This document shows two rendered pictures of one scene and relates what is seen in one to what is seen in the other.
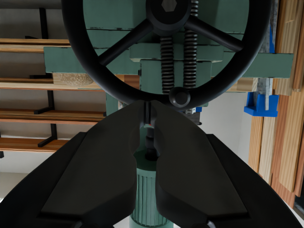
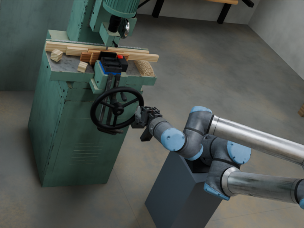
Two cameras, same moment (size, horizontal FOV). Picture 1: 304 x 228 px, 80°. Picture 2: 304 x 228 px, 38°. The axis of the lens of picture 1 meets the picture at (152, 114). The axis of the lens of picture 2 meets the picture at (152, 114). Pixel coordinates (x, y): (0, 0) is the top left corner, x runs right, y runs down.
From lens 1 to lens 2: 205 cm
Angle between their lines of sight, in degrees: 59
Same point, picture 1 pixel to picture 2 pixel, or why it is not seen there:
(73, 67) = (145, 78)
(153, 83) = (121, 83)
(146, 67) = not seen: hidden behind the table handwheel
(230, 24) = (78, 91)
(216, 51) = (97, 92)
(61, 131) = not seen: outside the picture
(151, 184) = (128, 9)
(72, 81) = (148, 72)
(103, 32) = not seen: hidden behind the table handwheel
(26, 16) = (176, 9)
